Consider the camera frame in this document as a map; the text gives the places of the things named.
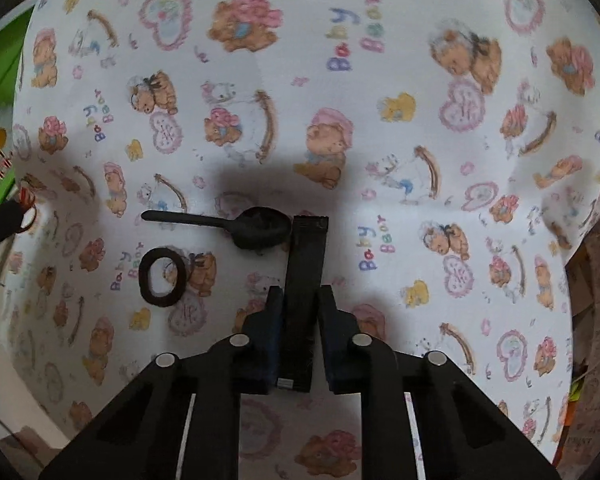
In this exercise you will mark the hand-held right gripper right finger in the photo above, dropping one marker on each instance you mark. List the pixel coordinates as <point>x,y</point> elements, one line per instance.
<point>336,350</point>

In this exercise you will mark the black plastic spoon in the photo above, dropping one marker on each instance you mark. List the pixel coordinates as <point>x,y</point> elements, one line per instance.
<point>260,230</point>

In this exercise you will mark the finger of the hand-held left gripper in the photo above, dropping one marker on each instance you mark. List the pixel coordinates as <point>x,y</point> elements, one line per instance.
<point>0,227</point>

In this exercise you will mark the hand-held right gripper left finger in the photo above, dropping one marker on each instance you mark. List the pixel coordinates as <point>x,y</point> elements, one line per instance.
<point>266,345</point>

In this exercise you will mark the bear print tablecloth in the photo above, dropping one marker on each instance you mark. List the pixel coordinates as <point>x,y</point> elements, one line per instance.
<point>330,60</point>

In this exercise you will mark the black packet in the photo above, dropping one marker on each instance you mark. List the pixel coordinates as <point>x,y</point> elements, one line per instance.
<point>305,280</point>

